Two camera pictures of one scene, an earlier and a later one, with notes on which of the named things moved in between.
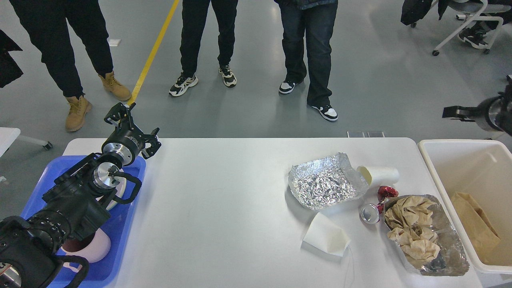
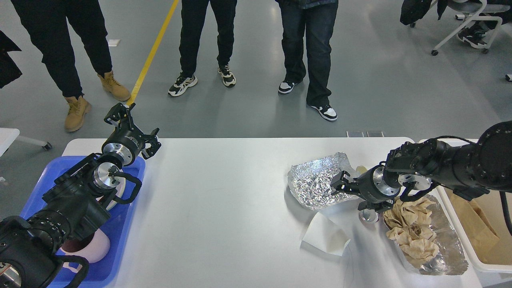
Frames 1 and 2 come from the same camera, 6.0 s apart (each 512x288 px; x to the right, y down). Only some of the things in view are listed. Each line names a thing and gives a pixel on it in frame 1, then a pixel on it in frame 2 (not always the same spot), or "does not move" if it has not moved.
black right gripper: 482,115 to 371,185
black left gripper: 126,144 does not move
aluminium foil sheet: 318,183 does not move
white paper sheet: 323,234 does not move
